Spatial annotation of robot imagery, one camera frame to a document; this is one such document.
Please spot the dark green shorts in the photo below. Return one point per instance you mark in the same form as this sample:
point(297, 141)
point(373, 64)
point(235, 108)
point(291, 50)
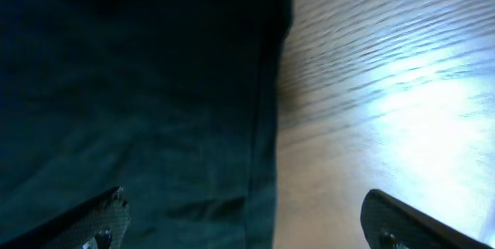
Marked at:
point(175, 101)

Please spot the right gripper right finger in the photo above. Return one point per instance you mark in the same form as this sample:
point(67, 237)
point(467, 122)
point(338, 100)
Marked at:
point(389, 223)

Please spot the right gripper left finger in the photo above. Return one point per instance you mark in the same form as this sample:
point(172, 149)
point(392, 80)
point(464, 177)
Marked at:
point(98, 223)

